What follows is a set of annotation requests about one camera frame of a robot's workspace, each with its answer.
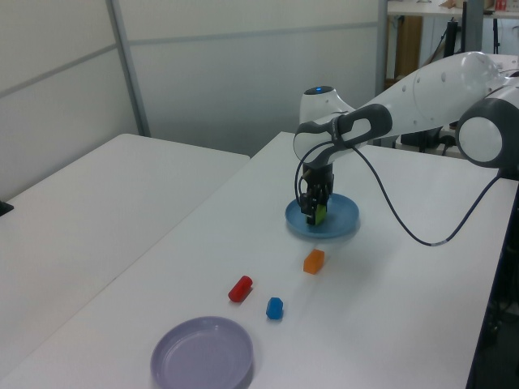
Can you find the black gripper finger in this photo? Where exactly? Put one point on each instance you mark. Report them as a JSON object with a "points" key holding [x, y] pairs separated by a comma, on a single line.
{"points": [[328, 194], [309, 206]]}

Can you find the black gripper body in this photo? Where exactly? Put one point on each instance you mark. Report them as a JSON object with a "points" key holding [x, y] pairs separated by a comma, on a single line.
{"points": [[320, 178]]}

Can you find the green rectangular block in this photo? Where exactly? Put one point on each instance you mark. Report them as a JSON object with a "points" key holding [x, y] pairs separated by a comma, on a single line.
{"points": [[321, 215]]}

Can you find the orange rectangular block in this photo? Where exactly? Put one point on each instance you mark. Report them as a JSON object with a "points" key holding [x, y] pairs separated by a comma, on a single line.
{"points": [[314, 261]]}

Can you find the red cylinder block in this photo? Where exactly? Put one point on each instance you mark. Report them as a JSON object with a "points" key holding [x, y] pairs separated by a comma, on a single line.
{"points": [[240, 288]]}

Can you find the small blue block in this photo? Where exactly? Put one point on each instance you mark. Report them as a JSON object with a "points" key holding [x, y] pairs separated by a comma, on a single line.
{"points": [[275, 309]]}

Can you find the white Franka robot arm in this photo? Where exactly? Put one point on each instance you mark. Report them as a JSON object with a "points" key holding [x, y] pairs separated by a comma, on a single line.
{"points": [[425, 97]]}

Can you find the blue plate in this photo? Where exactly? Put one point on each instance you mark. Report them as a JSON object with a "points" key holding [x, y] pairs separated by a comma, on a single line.
{"points": [[344, 215]]}

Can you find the black power device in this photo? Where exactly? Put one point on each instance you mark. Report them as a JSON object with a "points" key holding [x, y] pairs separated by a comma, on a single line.
{"points": [[421, 141]]}

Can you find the grey emergency stop box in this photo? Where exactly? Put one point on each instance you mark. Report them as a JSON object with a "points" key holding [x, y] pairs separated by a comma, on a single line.
{"points": [[448, 142]]}

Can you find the brown cardboard box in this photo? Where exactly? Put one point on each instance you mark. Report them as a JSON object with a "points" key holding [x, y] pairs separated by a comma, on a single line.
{"points": [[408, 48]]}

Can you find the purple plate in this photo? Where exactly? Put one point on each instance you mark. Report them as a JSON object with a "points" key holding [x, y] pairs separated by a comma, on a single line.
{"points": [[202, 356]]}

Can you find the black monitor stand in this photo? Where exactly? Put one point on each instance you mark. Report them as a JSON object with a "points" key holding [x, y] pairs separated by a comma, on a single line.
{"points": [[451, 38]]}

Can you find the small red white box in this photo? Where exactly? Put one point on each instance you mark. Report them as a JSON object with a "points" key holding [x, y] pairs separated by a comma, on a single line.
{"points": [[501, 4]]}

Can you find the grey partition post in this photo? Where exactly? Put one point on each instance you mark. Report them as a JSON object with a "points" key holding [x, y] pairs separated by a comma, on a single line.
{"points": [[383, 48]]}

